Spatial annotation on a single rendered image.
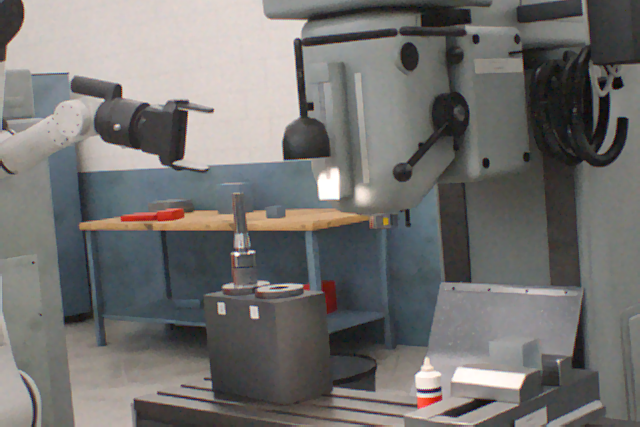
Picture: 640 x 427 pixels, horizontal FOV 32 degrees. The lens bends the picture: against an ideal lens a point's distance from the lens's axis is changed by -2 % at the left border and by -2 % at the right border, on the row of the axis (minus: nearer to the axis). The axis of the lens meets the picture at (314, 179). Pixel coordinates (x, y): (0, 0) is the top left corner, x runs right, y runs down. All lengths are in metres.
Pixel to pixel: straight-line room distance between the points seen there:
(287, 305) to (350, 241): 5.41
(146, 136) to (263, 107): 5.82
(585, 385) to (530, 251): 0.41
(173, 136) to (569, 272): 0.76
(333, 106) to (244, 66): 6.23
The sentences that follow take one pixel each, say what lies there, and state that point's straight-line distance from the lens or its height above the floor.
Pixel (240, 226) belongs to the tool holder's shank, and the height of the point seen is 1.28.
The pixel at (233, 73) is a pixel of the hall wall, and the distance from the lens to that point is 8.06.
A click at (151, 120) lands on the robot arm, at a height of 1.49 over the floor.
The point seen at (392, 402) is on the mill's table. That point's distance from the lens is 2.03.
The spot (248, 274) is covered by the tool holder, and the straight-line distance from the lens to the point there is 2.16.
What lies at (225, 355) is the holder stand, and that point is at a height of 1.04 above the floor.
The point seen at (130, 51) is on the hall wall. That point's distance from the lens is 8.89.
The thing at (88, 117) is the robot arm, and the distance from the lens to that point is 2.11.
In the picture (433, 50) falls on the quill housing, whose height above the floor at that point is 1.56.
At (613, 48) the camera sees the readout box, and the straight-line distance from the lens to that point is 1.86.
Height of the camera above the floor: 1.46
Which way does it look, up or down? 3 degrees down
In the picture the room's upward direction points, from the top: 5 degrees counter-clockwise
